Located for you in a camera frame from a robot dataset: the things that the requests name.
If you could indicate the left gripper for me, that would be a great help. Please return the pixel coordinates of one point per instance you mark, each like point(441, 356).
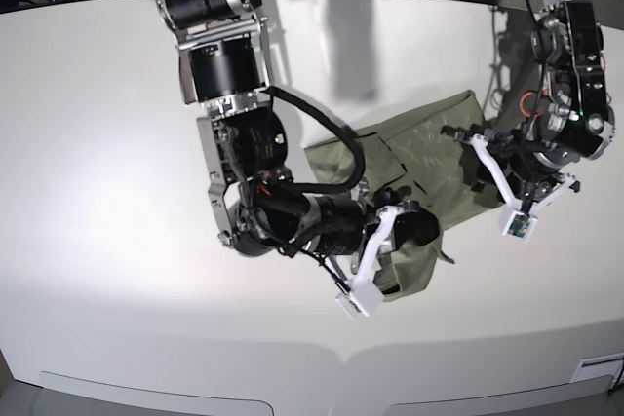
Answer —
point(507, 166)

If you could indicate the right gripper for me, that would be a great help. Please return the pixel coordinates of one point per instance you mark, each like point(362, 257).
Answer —
point(355, 235)

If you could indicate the green T-shirt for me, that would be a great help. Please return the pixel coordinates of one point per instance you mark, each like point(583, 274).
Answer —
point(408, 151)

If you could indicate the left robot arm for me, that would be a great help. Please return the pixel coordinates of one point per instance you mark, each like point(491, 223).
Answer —
point(557, 112)

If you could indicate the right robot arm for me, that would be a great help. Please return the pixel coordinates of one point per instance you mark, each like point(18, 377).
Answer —
point(224, 66)

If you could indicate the white label sticker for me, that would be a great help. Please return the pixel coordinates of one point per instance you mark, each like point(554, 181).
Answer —
point(608, 365)

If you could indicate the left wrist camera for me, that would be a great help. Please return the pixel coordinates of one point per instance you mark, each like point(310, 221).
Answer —
point(515, 223)

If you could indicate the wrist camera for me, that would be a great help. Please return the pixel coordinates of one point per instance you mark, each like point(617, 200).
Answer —
point(515, 223)
point(361, 301)

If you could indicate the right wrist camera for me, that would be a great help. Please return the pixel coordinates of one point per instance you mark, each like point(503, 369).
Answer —
point(361, 301)

